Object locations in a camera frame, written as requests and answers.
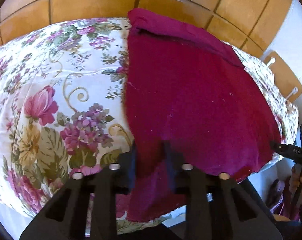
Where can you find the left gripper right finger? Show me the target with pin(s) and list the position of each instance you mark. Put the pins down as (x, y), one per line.
(216, 206)

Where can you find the magenta red cloth garment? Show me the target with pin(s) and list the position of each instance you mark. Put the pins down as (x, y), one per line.
(188, 88)

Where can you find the floral bedspread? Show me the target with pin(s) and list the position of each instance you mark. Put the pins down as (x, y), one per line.
(61, 110)

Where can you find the person's right hand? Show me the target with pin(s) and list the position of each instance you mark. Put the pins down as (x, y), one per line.
(295, 181)

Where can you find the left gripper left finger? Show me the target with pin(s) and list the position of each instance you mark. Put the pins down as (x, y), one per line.
(65, 214)

